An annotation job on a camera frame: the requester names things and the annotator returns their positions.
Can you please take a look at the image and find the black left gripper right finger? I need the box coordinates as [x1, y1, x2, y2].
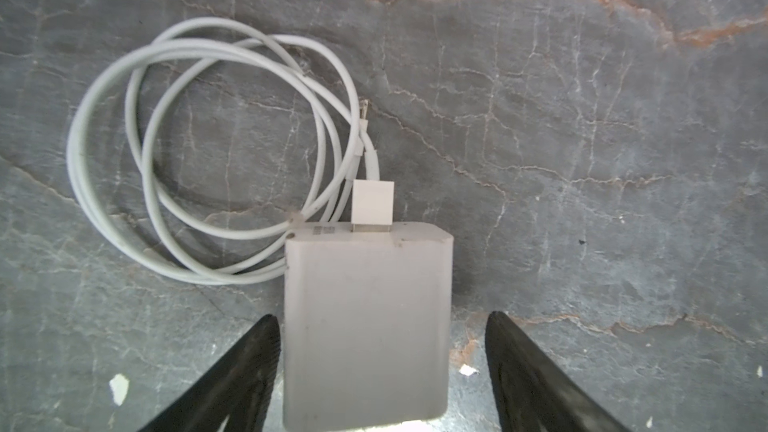
[485, 311, 627, 432]

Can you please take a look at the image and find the white charger with cable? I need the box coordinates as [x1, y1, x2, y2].
[66, 17, 454, 431]

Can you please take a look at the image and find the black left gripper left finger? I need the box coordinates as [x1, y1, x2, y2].
[142, 314, 281, 431]

